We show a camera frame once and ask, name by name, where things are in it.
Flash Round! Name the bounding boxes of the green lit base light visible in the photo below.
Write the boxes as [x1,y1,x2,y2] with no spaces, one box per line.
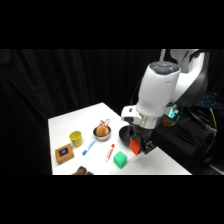
[167,103,181,120]

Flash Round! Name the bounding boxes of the blue marker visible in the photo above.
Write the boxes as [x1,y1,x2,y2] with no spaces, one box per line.
[81,140,97,157]

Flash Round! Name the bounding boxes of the black cloth-covered stand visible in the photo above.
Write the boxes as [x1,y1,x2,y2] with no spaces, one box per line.
[151,105,216,175]

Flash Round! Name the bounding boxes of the tan tag on arm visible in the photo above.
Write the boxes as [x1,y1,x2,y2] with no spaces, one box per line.
[161,113,178,128]

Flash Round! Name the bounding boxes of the green cube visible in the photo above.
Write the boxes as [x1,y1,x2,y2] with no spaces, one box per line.
[112,150,128,169]

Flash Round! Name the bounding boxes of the brown plush toy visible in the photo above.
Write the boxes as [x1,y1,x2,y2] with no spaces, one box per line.
[71,165,95,176]

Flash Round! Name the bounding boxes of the orange plush toy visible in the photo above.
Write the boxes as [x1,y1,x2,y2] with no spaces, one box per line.
[95,123,110,137]

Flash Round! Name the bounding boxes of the blue-lit keyboard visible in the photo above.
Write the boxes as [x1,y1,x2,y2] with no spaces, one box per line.
[201,94,220,109]

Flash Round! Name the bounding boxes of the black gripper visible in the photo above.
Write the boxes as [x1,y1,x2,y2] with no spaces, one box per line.
[127,124,157,156]

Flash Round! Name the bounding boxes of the black curtain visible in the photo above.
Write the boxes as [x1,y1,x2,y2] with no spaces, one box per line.
[0,49,224,176]

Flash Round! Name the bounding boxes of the red cube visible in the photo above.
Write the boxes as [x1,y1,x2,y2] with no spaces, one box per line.
[128,138,143,157]

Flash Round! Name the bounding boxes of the wooden block with blue face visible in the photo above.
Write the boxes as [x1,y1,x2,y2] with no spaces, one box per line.
[54,143,75,165]

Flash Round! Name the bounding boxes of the red marker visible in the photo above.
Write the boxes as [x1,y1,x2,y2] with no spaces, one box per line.
[104,143,116,163]

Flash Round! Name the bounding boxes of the black bowl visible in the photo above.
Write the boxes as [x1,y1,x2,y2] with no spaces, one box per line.
[118,125,136,148]

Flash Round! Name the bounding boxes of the yellow cable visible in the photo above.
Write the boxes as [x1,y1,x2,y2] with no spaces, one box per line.
[207,108,218,136]

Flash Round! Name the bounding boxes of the yellow cup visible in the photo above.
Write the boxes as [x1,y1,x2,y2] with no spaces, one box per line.
[68,130,84,148]

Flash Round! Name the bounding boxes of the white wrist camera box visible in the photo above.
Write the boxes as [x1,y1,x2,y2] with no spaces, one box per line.
[120,105,140,124]

